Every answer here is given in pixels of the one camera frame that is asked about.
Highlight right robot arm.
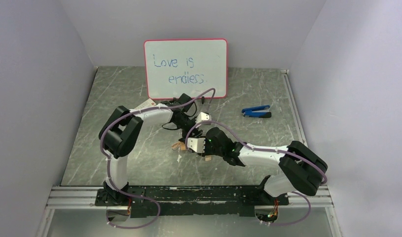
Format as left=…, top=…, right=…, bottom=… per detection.
left=204, top=127, right=328, bottom=198

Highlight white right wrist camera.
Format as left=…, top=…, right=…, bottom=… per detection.
left=186, top=138, right=206, bottom=154

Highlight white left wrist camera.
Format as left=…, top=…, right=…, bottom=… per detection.
left=195, top=112, right=212, bottom=124

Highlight purple cable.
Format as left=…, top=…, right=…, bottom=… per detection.
left=184, top=120, right=328, bottom=227
left=99, top=87, right=217, bottom=230

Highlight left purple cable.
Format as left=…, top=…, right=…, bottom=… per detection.
left=99, top=87, right=217, bottom=230

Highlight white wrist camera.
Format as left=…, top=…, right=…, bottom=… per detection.
left=186, top=138, right=206, bottom=154
left=195, top=112, right=212, bottom=124

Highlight blue and black stapler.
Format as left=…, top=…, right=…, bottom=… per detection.
left=241, top=105, right=272, bottom=119

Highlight beige and black umbrella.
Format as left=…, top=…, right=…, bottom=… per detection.
left=171, top=141, right=212, bottom=161

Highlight red framed whiteboard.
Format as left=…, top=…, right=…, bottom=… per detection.
left=144, top=38, right=228, bottom=100

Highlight black whiteboard stand feet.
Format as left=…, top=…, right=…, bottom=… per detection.
left=173, top=96, right=205, bottom=104

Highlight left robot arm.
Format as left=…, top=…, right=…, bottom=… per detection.
left=99, top=94, right=202, bottom=200

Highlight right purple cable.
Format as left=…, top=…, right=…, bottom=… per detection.
left=184, top=120, right=328, bottom=227

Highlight white and green box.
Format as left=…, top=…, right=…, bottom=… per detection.
left=135, top=98, right=157, bottom=110

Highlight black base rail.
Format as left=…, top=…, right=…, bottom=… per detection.
left=94, top=185, right=289, bottom=218

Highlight aluminium frame rail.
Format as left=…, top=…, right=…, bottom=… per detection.
left=37, top=185, right=341, bottom=237

